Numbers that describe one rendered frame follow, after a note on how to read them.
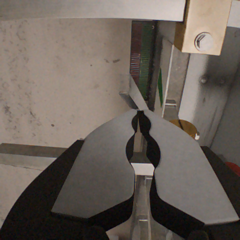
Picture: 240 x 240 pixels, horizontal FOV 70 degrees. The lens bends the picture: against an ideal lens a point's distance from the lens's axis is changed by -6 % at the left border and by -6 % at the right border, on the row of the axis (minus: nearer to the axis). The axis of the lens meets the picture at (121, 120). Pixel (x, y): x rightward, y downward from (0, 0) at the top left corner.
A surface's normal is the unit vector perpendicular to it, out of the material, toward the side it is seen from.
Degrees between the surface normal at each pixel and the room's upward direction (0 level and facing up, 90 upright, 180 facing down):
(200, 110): 0
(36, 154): 90
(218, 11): 0
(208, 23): 0
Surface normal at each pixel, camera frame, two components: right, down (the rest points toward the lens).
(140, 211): -0.05, 0.54
